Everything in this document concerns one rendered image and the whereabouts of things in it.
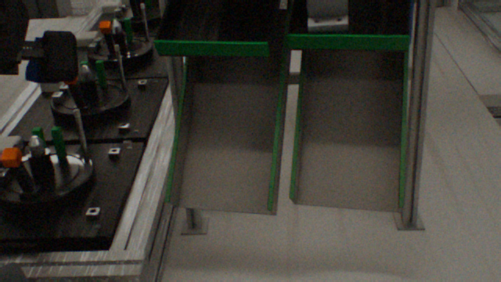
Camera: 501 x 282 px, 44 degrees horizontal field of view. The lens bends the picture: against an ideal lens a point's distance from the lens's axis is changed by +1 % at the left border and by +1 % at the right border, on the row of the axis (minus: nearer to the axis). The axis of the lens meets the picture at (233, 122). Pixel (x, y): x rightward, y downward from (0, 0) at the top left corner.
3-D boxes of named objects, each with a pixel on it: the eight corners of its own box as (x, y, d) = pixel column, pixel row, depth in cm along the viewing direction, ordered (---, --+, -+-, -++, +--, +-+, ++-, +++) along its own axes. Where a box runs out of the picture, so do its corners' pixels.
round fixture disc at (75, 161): (81, 213, 82) (78, 200, 81) (-22, 216, 83) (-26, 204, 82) (106, 158, 94) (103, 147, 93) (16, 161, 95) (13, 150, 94)
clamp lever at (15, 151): (34, 194, 82) (15, 158, 76) (19, 195, 82) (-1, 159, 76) (41, 172, 84) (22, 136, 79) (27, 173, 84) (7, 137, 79)
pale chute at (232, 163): (277, 215, 76) (272, 210, 71) (175, 207, 79) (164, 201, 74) (296, 9, 83) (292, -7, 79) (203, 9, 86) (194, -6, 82)
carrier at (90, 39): (169, 85, 122) (161, 25, 116) (51, 90, 124) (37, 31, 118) (184, 43, 143) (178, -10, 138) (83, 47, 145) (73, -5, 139)
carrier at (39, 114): (147, 147, 100) (136, 77, 95) (4, 153, 102) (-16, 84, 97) (168, 86, 122) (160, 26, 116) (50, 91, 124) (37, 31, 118)
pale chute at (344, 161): (401, 213, 74) (403, 207, 70) (293, 204, 77) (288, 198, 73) (409, 3, 82) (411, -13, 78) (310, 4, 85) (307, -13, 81)
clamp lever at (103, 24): (117, 55, 126) (108, 27, 120) (107, 56, 126) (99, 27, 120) (120, 43, 128) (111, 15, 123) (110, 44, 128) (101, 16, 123)
